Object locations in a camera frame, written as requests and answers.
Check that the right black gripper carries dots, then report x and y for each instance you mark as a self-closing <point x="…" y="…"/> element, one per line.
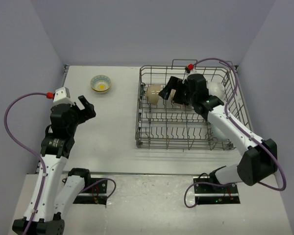
<point x="172" y="84"/>

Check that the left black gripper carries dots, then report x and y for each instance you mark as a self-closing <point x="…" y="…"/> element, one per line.
<point x="88" y="113"/>

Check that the beige bowl brown leaf pattern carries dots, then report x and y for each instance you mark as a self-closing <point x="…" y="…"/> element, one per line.
<point x="172" y="97"/>

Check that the plain beige bowl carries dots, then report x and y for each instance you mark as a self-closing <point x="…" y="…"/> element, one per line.
<point x="153" y="93"/>

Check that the yellow checkered bowl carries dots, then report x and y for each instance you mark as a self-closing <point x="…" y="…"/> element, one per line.
<point x="100" y="84"/>

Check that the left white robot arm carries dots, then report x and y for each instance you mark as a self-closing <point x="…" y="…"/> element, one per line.
<point x="47" y="208"/>

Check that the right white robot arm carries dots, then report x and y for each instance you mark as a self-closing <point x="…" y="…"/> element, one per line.
<point x="259" y="156"/>

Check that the white bowl rear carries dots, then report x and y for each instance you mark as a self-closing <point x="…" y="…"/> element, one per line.
<point x="216" y="89"/>

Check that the white bowl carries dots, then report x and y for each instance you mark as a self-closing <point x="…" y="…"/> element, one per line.
<point x="218" y="134"/>
<point x="216" y="89"/>

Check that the white bowl front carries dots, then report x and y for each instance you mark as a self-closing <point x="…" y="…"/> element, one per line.
<point x="218" y="134"/>

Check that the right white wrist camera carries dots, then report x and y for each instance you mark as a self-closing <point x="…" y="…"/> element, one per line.
<point x="190" y="70"/>

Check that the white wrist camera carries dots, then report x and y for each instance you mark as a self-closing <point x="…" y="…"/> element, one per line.
<point x="62" y="96"/>
<point x="190" y="70"/>

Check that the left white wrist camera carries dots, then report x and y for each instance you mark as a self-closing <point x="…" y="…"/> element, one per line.
<point x="62" y="96"/>

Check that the grey wire dish rack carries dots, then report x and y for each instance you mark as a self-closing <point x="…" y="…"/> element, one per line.
<point x="180" y="127"/>

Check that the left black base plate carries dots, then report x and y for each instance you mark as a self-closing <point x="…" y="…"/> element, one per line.
<point x="97" y="195"/>

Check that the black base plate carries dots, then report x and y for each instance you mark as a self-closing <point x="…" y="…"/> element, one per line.
<point x="97" y="195"/>
<point x="209" y="195"/>

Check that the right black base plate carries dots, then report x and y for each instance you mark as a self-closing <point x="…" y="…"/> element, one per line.
<point x="209" y="195"/>

